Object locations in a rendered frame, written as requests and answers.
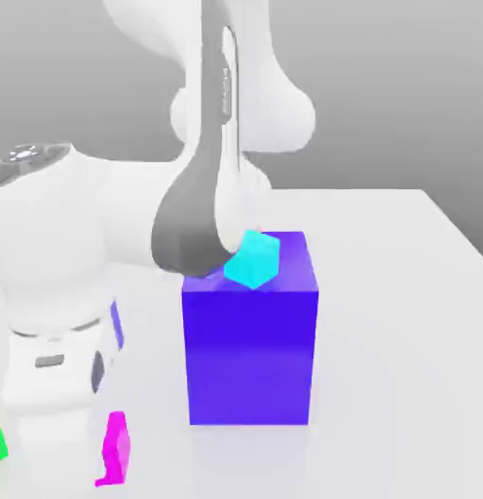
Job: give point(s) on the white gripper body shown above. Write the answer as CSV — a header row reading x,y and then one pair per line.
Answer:
x,y
54,448

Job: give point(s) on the small magenta cube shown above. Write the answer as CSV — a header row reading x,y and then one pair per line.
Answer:
x,y
117,448

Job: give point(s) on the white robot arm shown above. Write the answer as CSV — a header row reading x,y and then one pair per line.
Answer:
x,y
62,226

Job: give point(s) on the small cyan cube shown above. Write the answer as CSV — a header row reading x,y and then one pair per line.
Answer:
x,y
254,259

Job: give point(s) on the large blue box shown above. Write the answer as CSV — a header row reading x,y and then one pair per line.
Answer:
x,y
249,351

